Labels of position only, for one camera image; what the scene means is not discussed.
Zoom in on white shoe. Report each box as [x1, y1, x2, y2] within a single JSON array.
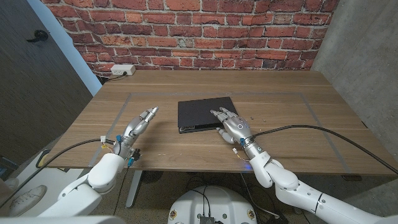
[[8, 184, 48, 218], [3, 177, 20, 191]]

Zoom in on black laptop with stickers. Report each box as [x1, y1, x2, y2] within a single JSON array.
[[177, 96, 239, 134]]

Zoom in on red brick printed backdrop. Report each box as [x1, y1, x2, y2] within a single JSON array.
[[40, 0, 341, 77]]

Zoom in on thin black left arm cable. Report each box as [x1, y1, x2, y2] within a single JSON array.
[[112, 164, 130, 216]]

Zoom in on black door handle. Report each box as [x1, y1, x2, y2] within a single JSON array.
[[25, 29, 49, 43]]

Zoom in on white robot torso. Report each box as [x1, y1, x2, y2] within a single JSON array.
[[0, 215, 127, 224]]

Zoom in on round black floor fan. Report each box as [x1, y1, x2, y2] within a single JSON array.
[[141, 170, 164, 184]]

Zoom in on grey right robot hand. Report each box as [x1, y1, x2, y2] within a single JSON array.
[[210, 106, 266, 161]]

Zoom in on grey finned module on base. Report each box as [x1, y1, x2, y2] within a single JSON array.
[[198, 214, 216, 224]]

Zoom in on dark wooden door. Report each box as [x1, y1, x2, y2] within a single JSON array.
[[0, 0, 94, 166]]

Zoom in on black power adapter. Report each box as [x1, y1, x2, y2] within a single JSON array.
[[267, 213, 290, 224]]

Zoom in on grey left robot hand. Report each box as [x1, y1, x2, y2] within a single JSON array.
[[112, 106, 160, 158]]

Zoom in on black power strip cable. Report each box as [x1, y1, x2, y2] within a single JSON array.
[[105, 72, 127, 82]]

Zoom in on white power strip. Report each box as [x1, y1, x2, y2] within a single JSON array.
[[110, 63, 137, 76]]

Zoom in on black cable on base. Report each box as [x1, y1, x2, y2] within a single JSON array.
[[191, 189, 212, 217]]

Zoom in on white table leg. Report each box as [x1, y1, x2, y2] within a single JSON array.
[[125, 170, 144, 208]]

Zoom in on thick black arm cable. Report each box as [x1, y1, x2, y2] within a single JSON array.
[[0, 138, 116, 209], [251, 124, 398, 175]]

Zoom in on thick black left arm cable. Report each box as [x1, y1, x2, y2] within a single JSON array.
[[0, 138, 116, 209]]

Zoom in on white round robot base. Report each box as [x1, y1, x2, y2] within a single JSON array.
[[167, 185, 258, 224]]

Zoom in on grey floor cable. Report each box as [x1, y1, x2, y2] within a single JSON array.
[[239, 172, 280, 218]]

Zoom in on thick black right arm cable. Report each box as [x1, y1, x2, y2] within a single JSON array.
[[251, 124, 398, 175]]

